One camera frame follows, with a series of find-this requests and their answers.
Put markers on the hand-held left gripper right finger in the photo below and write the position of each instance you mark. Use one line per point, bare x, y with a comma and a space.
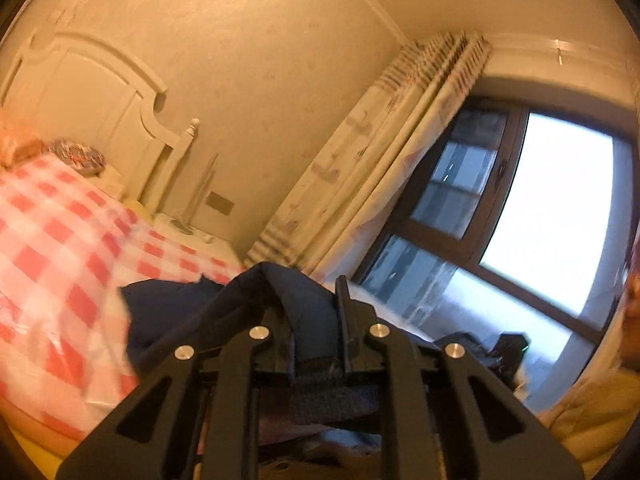
345, 330

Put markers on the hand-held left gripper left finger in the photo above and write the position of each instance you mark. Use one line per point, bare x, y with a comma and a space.
272, 350

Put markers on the navy blue puffer jacket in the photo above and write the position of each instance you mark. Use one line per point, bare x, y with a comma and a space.
305, 305

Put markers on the person's cream top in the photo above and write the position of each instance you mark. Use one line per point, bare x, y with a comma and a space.
600, 415

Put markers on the person's head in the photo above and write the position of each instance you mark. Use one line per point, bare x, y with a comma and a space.
632, 315

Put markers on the white nightstand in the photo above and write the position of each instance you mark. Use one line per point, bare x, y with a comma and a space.
200, 240

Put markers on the dark framed window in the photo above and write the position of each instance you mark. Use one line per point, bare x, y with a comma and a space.
550, 200

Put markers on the ship print curtain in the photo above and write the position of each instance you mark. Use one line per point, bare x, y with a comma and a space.
360, 160

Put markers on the white pole lamp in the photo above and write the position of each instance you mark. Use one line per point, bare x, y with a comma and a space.
200, 190

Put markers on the pink checked blanket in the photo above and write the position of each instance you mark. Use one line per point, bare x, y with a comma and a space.
60, 260

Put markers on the cream pillow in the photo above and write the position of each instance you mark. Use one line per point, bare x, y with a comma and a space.
112, 180

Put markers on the patterned round pillow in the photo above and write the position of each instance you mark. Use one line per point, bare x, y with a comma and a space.
80, 156

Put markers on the white bed headboard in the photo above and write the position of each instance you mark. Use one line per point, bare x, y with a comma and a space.
100, 95

